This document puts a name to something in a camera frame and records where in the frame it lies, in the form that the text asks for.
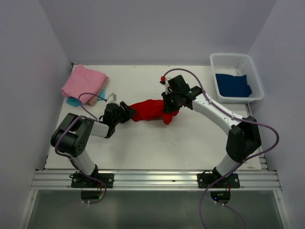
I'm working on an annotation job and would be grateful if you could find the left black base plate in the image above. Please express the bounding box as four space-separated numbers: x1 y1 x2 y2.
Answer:
69 172 114 188

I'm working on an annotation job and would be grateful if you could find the white plastic basket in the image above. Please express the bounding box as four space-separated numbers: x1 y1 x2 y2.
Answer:
210 53 264 104

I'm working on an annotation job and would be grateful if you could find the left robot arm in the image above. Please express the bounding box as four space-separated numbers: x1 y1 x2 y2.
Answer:
51 102 136 180

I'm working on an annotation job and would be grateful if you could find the blue t shirt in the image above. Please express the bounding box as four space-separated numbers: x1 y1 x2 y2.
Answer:
215 74 252 97

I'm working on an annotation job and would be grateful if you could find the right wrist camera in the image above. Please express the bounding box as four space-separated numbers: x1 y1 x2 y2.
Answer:
160 76 171 94

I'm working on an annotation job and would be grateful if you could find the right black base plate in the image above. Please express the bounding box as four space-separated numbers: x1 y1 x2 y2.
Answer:
197 171 241 188

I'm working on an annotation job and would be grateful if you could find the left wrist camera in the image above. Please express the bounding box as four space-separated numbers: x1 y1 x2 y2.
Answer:
106 93 117 104

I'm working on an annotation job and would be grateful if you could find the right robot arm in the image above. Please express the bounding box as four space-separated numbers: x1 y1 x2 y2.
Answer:
160 75 262 179

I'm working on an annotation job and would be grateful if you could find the pink folded t shirt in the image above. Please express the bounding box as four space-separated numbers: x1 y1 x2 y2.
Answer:
61 64 107 104

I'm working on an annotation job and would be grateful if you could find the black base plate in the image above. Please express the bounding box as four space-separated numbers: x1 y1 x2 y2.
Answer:
197 171 241 188
69 172 114 188

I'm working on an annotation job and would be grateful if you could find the aluminium mounting rail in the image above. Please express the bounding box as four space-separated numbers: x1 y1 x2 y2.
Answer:
30 169 281 191

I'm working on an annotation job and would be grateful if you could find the red t shirt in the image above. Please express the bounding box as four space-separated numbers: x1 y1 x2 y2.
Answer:
130 99 179 125

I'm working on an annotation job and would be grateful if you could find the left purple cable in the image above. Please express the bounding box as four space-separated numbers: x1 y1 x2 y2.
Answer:
54 92 108 205

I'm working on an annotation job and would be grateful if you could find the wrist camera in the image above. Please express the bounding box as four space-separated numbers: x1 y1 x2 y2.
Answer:
106 93 117 104
160 76 171 94

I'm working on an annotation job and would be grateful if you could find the teal folded t shirt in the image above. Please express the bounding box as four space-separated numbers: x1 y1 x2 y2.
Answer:
66 89 105 107

